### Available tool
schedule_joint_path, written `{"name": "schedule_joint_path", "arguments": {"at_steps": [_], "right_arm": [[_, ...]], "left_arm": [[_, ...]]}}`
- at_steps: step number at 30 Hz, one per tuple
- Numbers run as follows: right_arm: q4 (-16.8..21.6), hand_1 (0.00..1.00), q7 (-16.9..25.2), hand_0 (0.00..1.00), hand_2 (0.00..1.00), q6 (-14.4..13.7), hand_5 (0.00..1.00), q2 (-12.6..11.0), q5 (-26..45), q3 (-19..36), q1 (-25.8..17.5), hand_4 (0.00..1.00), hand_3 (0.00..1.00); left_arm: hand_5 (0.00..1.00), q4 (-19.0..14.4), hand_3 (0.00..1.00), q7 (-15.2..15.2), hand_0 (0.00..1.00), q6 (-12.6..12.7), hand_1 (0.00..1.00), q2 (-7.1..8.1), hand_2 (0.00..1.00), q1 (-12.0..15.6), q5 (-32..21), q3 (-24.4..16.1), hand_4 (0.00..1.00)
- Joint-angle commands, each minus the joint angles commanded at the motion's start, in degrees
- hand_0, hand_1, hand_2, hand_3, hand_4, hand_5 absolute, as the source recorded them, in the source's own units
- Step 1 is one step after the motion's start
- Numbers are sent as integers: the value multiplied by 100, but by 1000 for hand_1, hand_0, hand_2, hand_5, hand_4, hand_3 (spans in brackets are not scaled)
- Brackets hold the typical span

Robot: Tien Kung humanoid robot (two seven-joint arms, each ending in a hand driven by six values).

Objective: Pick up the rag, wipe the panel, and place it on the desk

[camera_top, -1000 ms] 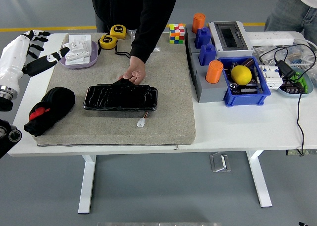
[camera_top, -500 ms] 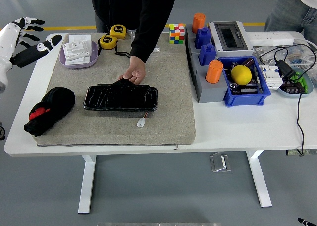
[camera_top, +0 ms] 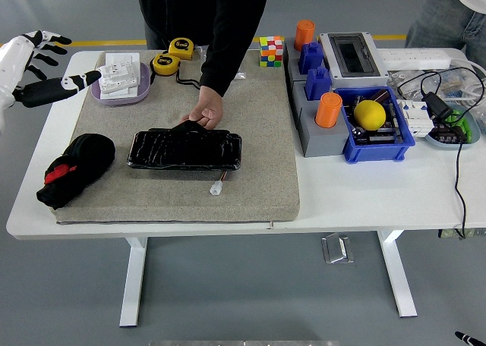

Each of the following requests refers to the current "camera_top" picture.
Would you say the white connector with wires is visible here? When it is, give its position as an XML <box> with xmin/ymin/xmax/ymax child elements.
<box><xmin>210</xmin><ymin>170</ymin><xmax>230</xmax><ymax>197</ymax></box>

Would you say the yellow lemon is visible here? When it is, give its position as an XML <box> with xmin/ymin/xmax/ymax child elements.
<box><xmin>353</xmin><ymin>99</ymin><xmax>387</xmax><ymax>131</ymax></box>

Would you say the colourful puzzle cube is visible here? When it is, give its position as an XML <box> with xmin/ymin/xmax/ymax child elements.
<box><xmin>259</xmin><ymin>36</ymin><xmax>285</xmax><ymax>68</ymax></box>

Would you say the grey block holder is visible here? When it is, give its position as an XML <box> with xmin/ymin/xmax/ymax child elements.
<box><xmin>283</xmin><ymin>37</ymin><xmax>332</xmax><ymax>93</ymax></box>
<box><xmin>291</xmin><ymin>80</ymin><xmax>351</xmax><ymax>159</ymax></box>

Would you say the grey-brown mat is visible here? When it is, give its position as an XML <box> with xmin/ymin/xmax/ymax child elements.
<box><xmin>50</xmin><ymin>49</ymin><xmax>301</xmax><ymax>225</ymax></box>

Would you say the clear bag of white rings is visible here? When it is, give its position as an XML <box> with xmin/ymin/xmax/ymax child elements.
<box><xmin>387</xmin><ymin>69</ymin><xmax>423</xmax><ymax>97</ymax></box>

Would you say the black power adapter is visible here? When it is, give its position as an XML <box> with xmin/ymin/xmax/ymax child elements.
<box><xmin>422</xmin><ymin>91</ymin><xmax>455</xmax><ymax>121</ymax></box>

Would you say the white power strip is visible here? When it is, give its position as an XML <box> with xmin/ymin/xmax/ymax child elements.
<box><xmin>377</xmin><ymin>48</ymin><xmax>453</xmax><ymax>70</ymax></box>

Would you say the blue stepped block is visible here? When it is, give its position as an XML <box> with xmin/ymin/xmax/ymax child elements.
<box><xmin>298</xmin><ymin>41</ymin><xmax>326</xmax><ymax>76</ymax></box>
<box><xmin>305</xmin><ymin>66</ymin><xmax>333</xmax><ymax>102</ymax></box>

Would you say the green plastic part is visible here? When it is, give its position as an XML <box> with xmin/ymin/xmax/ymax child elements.
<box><xmin>446</xmin><ymin>109</ymin><xmax>475</xmax><ymax>144</ymax></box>

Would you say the white table leg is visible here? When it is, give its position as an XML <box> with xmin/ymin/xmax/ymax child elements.
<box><xmin>119</xmin><ymin>236</ymin><xmax>148</xmax><ymax>328</ymax></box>
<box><xmin>377</xmin><ymin>230</ymin><xmax>418</xmax><ymax>319</ymax></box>

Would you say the orange cylinder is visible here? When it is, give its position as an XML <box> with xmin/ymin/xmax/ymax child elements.
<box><xmin>294</xmin><ymin>19</ymin><xmax>317</xmax><ymax>52</ymax></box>
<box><xmin>314</xmin><ymin>92</ymin><xmax>344</xmax><ymax>129</ymax></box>

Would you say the black power cord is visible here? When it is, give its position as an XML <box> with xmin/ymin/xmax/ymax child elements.
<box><xmin>396</xmin><ymin>65</ymin><xmax>486</xmax><ymax>241</ymax></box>

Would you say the metal under-table bracket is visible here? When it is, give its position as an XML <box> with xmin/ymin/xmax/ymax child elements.
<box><xmin>438</xmin><ymin>228</ymin><xmax>486</xmax><ymax>239</ymax></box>

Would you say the person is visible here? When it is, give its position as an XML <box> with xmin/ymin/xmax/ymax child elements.
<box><xmin>137</xmin><ymin>0</ymin><xmax>273</xmax><ymax>96</ymax></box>
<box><xmin>404</xmin><ymin>0</ymin><xmax>486</xmax><ymax>64</ymax></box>

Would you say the white flat wall plate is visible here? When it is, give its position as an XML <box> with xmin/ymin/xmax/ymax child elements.
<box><xmin>105</xmin><ymin>52</ymin><xmax>141</xmax><ymax>72</ymax></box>
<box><xmin>99</xmin><ymin>84</ymin><xmax>140</xmax><ymax>100</ymax></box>

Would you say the blue plastic bin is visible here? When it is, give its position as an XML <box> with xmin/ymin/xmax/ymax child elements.
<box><xmin>333</xmin><ymin>86</ymin><xmax>416</xmax><ymax>165</ymax></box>

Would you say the clear bag of small parts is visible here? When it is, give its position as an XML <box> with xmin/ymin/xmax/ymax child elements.
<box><xmin>436</xmin><ymin>71</ymin><xmax>476</xmax><ymax>99</ymax></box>

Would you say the dark circuit board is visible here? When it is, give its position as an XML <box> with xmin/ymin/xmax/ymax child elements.
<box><xmin>349</xmin><ymin>93</ymin><xmax>406</xmax><ymax>146</ymax></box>

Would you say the light blue dish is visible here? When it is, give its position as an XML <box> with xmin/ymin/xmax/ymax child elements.
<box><xmin>424</xmin><ymin>102</ymin><xmax>482</xmax><ymax>150</ymax></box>

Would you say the white circuit breaker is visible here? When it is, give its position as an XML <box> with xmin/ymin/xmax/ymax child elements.
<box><xmin>396</xmin><ymin>99</ymin><xmax>434</xmax><ymax>137</ymax></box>

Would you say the black rag with red tag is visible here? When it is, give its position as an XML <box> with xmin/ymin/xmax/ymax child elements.
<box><xmin>36</xmin><ymin>133</ymin><xmax>117</xmax><ymax>210</ymax></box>

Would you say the yellow tape measure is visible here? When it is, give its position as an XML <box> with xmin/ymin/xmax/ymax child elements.
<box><xmin>151</xmin><ymin>53</ymin><xmax>181</xmax><ymax>76</ymax></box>
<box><xmin>168</xmin><ymin>37</ymin><xmax>196</xmax><ymax>61</ymax></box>

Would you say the grey electrical box clear lid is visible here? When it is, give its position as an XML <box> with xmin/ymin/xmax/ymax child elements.
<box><xmin>317</xmin><ymin>32</ymin><xmax>390</xmax><ymax>90</ymax></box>

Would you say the white switch module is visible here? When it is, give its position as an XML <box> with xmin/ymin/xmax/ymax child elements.
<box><xmin>96</xmin><ymin>62</ymin><xmax>140</xmax><ymax>94</ymax></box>

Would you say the dark terminal block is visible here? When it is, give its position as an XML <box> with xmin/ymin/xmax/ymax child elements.
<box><xmin>432</xmin><ymin>121</ymin><xmax>468</xmax><ymax>145</ymax></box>

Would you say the white cable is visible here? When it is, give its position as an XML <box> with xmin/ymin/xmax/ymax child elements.
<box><xmin>450</xmin><ymin>57</ymin><xmax>486</xmax><ymax>97</ymax></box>

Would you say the glossy black panel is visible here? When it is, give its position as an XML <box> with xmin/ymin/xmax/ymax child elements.
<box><xmin>127</xmin><ymin>118</ymin><xmax>243</xmax><ymax>171</ymax></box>

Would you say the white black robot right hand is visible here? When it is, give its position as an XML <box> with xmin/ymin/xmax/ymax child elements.
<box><xmin>454</xmin><ymin>330</ymin><xmax>486</xmax><ymax>346</ymax></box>

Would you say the person's left hand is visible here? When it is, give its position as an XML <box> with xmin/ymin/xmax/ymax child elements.
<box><xmin>181</xmin><ymin>84</ymin><xmax>224</xmax><ymax>129</ymax></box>

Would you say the black tape measure strap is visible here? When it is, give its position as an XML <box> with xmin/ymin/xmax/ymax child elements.
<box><xmin>174</xmin><ymin>59</ymin><xmax>202</xmax><ymax>90</ymax></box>

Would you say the purple plastic tray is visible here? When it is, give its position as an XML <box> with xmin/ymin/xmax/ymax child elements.
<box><xmin>90</xmin><ymin>61</ymin><xmax>153</xmax><ymax>106</ymax></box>

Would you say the metal floor box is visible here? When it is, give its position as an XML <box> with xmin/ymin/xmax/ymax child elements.
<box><xmin>321</xmin><ymin>231</ymin><xmax>355</xmax><ymax>264</ymax></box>

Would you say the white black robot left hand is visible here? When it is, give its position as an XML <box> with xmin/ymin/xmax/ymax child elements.
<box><xmin>0</xmin><ymin>30</ymin><xmax>103</xmax><ymax>133</ymax></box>

